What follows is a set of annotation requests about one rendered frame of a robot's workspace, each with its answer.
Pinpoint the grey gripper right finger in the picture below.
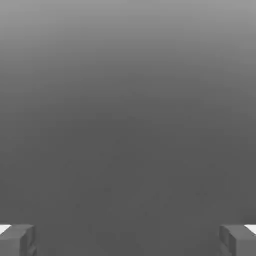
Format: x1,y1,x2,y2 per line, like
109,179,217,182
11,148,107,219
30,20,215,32
218,224,256,256

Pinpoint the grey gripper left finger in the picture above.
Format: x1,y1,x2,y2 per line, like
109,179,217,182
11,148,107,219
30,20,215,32
0,224,38,256

